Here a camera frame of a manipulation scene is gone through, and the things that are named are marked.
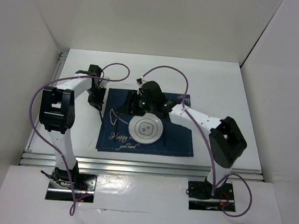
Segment navy fish placemat cloth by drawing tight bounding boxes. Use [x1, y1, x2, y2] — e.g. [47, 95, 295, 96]
[96, 88, 194, 157]

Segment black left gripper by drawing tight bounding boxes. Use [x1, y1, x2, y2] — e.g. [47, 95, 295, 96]
[85, 85, 106, 111]

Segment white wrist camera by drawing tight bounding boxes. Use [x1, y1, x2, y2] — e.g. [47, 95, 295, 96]
[98, 77, 110, 89]
[136, 78, 146, 88]

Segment black spoon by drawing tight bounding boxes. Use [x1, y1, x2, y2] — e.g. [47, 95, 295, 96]
[98, 109, 105, 129]

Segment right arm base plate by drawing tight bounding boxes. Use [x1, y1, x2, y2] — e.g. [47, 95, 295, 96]
[185, 181, 236, 212]

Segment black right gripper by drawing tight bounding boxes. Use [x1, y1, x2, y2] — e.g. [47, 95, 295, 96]
[117, 88, 157, 117]

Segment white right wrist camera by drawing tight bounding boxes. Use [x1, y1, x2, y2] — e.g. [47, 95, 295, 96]
[136, 78, 146, 88]

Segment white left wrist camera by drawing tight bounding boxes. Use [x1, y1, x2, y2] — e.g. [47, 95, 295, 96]
[98, 77, 110, 89]

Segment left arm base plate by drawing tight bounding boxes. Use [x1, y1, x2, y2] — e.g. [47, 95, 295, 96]
[43, 171, 97, 203]

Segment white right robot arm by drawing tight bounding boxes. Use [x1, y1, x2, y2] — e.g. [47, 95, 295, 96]
[118, 79, 247, 197]

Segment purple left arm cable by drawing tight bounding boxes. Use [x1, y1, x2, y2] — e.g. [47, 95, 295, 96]
[21, 56, 131, 220]

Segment black fork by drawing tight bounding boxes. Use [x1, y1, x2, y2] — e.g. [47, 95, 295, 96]
[113, 112, 120, 144]

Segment black table knife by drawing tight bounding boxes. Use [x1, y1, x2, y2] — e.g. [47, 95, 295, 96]
[163, 121, 168, 147]

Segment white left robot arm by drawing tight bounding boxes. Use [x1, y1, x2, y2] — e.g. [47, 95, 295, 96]
[39, 64, 107, 188]

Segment white round plate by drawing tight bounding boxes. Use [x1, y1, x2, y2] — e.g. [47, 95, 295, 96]
[128, 113, 163, 145]

